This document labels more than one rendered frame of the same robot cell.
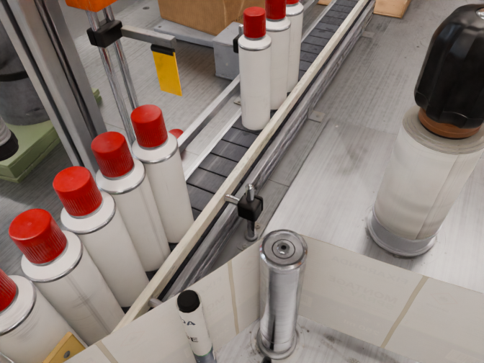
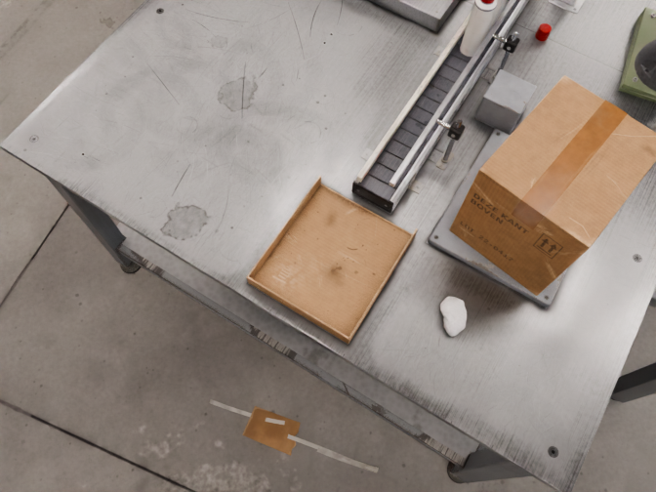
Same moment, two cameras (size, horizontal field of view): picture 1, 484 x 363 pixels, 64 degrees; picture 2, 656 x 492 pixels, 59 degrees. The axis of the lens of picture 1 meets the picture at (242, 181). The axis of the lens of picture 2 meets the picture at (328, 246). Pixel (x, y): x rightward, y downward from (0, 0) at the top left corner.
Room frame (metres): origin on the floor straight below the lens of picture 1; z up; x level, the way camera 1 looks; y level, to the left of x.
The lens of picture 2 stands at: (1.74, -0.45, 2.05)
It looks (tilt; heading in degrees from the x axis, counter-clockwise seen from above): 66 degrees down; 179
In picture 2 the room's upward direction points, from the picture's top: 3 degrees clockwise
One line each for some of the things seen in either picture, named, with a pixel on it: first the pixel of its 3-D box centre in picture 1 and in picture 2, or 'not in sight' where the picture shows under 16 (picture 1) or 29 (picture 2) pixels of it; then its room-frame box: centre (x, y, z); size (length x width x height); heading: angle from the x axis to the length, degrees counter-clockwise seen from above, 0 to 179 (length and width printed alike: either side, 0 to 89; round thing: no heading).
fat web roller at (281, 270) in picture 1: (279, 302); not in sight; (0.17, -0.03, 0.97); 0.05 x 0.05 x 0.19
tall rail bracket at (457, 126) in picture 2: not in sight; (443, 138); (0.96, -0.18, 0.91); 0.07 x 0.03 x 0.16; 60
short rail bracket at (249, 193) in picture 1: (251, 212); not in sight; (0.34, -0.01, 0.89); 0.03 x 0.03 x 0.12; 60
